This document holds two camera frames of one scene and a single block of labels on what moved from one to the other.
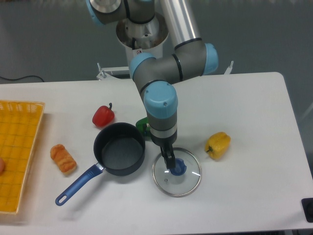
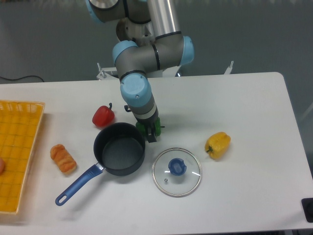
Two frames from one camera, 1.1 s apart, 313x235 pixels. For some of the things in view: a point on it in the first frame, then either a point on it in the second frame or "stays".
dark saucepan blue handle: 119,149 stays
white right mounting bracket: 228,70 stays
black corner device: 307,204 stays
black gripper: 166,146 -> 149,127
